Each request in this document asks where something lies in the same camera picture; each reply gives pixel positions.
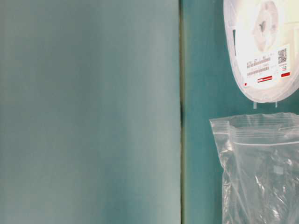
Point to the clear zip bag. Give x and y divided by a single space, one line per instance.
259 155

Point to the white component reel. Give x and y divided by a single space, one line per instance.
263 45

